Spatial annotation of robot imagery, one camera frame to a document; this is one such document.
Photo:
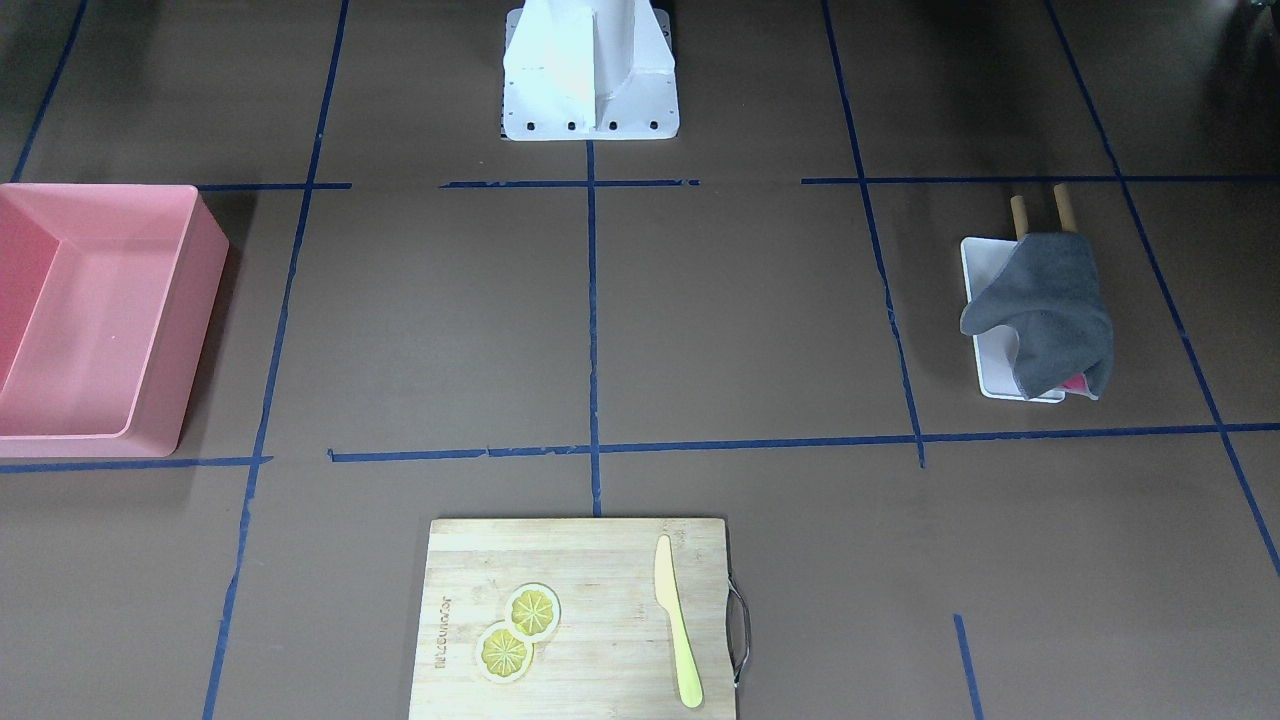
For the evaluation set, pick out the pink plastic bin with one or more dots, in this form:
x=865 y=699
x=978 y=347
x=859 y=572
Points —
x=107 y=296

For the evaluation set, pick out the bamboo cutting board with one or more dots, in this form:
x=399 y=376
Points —
x=611 y=656

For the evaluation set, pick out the lemon slice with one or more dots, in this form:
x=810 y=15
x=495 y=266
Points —
x=502 y=657
x=533 y=612

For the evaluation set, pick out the lemon slice lower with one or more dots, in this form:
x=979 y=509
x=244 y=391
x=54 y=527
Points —
x=502 y=657

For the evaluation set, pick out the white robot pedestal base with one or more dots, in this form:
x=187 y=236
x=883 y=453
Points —
x=589 y=71

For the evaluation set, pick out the grey cleaning cloth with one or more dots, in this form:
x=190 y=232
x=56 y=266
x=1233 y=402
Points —
x=1048 y=293

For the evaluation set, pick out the yellow plastic knife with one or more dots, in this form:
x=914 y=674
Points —
x=688 y=679

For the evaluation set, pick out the lemon slice upper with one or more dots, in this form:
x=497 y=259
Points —
x=533 y=612

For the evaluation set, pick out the white rectangular tray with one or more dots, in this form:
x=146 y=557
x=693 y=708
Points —
x=984 y=260

